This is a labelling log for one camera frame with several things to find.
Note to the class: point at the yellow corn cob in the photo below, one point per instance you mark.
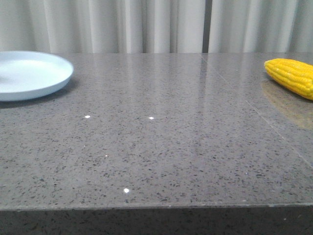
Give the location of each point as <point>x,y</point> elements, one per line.
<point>294,75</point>

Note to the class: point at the white curtain right panel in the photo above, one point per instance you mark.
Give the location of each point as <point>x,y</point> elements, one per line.
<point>261,26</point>

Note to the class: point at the light blue round plate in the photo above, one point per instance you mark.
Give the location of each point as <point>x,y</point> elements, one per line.
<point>27,75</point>

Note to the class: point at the white curtain left panel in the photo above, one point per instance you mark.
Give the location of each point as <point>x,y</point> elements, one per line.
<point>102,26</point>

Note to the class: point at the white curtain panel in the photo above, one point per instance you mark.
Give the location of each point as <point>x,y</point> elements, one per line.
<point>261,26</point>
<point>102,26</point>

